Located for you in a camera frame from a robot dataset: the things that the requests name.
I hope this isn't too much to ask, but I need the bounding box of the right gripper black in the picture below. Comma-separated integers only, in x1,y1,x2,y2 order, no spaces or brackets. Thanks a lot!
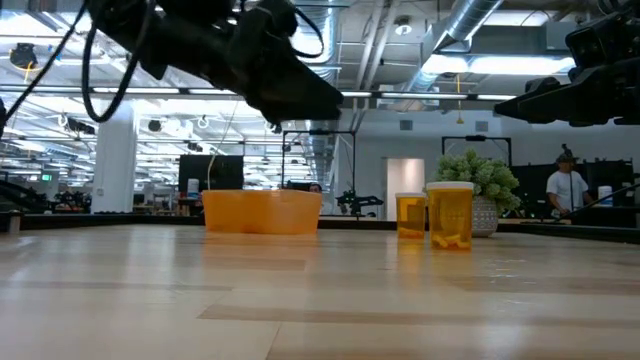
493,49,640,126

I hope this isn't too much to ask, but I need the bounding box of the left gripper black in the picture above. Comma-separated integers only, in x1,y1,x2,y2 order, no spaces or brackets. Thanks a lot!
144,0,345,124

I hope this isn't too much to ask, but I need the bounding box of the amber pill bottle white cap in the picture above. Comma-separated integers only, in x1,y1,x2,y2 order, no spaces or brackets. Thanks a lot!
394,192,428,240
425,180,475,252

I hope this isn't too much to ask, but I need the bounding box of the orange translucent plastic basket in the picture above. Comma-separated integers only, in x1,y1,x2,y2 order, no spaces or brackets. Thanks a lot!
201,188,324,236

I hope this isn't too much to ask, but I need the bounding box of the bright ceiling light panel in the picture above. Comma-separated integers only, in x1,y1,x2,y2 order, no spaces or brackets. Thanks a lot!
422,52,576,77

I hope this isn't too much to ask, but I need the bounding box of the black partition panel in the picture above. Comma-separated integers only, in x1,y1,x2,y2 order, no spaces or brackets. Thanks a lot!
509,158,636,219

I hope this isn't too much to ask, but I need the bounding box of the green leafy plant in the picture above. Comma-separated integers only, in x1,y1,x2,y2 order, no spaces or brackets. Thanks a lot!
433,148,522,214

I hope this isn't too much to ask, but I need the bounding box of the black monitor screen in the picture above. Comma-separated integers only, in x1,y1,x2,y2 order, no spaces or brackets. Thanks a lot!
178,154,245,194

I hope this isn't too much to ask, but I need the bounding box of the round ceiling detector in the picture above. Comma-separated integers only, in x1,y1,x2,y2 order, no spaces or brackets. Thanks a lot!
393,14,414,37

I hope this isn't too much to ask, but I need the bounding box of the overhead bar with light strips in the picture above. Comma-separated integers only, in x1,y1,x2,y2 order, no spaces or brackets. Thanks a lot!
0,83,519,103

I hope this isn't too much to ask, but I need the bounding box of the black equipment box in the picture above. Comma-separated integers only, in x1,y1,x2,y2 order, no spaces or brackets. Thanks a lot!
572,205,637,229

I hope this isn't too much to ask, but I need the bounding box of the white door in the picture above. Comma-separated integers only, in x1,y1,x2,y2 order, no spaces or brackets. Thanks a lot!
385,157,426,221

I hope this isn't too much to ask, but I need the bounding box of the patterned grey plant pot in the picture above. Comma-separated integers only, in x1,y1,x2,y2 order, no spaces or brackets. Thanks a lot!
471,195,500,239

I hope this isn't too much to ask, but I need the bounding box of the white building column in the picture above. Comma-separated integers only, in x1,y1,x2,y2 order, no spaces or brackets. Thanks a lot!
90,102,139,215

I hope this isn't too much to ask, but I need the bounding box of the black slanted structure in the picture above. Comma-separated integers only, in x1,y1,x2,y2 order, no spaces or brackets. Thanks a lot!
0,178,51,214

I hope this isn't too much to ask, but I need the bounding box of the black rig frame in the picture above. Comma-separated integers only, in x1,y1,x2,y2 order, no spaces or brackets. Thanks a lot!
281,129,357,217
441,134,513,169

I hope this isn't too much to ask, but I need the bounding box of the silver ribbed air duct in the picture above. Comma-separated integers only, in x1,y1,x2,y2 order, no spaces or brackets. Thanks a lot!
294,0,346,189

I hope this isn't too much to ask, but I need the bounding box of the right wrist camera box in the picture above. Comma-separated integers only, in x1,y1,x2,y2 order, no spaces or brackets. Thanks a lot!
564,9,640,69

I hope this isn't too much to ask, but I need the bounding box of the pale hanging cable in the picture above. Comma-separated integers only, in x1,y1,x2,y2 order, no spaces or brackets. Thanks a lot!
206,99,240,191

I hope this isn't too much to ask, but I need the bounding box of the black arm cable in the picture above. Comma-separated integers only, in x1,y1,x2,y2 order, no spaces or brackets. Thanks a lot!
81,0,154,124
0,0,90,126

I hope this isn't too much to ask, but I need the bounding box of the black table edge frame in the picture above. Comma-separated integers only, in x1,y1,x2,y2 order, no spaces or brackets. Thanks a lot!
0,212,640,246

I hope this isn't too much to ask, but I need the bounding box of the black ceiling device yellow cable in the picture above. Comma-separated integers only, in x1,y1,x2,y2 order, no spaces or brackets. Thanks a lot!
8,42,40,71

